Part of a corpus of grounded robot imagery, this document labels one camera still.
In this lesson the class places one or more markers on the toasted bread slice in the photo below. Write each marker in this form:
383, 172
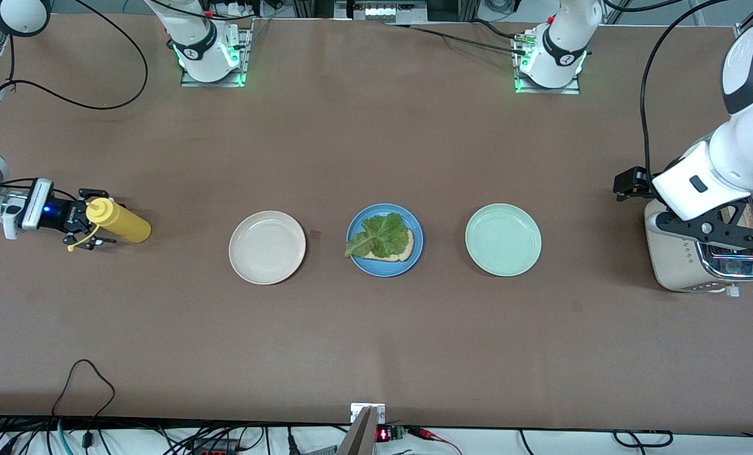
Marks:
398, 253
750, 215

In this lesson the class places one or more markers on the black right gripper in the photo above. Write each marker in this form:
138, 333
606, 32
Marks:
64, 216

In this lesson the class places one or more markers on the beige chrome toaster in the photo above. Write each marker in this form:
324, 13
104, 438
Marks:
667, 265

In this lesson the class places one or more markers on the red LED circuit board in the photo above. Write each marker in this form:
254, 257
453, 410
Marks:
384, 435

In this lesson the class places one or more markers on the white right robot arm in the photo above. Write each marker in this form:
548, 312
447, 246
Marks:
199, 44

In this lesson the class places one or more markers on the blue round plate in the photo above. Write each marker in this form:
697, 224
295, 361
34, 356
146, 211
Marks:
382, 270

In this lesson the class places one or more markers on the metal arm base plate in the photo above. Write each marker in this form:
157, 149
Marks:
215, 83
547, 90

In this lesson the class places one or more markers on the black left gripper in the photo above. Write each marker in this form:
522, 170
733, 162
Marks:
635, 181

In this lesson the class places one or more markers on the aluminium frame post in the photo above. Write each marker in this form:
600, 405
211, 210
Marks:
739, 28

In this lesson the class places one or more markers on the grey aluminium camera post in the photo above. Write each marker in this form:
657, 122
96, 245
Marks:
358, 439

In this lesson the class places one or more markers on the green lettuce leaf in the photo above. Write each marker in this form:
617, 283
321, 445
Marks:
379, 230

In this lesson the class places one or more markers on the small white bracket box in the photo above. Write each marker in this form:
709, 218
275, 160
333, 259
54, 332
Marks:
357, 411

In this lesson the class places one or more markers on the black device white lights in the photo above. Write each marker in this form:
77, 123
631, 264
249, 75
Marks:
379, 11

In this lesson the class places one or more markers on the pale green round plate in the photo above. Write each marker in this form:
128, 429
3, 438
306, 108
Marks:
502, 240

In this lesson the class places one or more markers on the yellow squeeze bottle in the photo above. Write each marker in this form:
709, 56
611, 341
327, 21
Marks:
129, 226

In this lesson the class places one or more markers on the beige round plate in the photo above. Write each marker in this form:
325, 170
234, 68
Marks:
267, 248

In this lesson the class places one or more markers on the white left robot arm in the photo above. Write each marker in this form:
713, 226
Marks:
749, 151

